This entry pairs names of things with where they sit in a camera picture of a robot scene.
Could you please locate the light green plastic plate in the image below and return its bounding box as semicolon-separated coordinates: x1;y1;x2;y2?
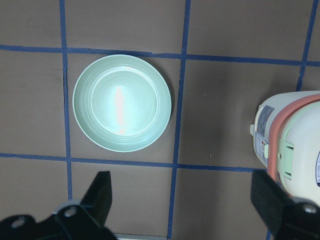
72;54;172;153

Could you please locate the white rice cooker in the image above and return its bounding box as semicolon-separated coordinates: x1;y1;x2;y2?
250;90;320;204

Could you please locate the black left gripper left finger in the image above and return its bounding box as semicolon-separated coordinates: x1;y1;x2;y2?
0;171;117;240

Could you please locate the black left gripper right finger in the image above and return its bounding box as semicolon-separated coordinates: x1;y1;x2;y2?
250;170;320;240

